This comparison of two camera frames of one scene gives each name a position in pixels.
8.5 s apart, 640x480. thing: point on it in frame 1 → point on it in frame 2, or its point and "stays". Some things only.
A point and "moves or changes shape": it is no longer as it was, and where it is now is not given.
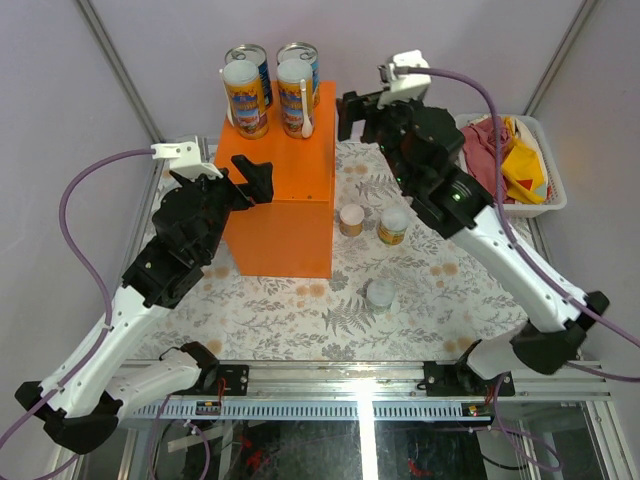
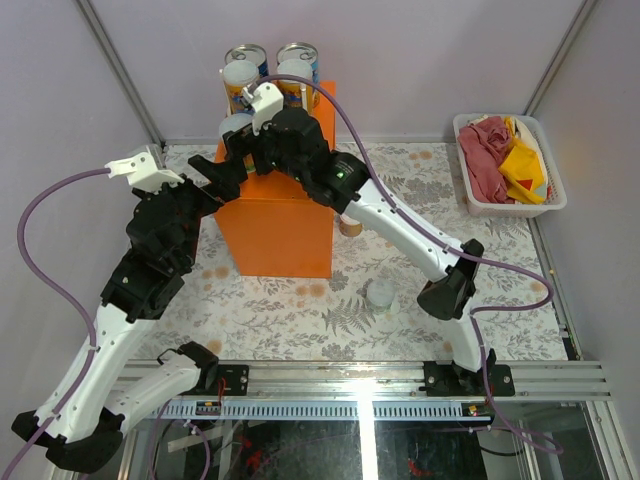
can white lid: (351, 220) stays
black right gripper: (352, 108) → (242, 143)
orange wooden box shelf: (291, 234) stays
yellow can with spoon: (295, 78) stays
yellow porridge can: (246, 95) stays
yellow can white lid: (393, 224) moves or changes shape
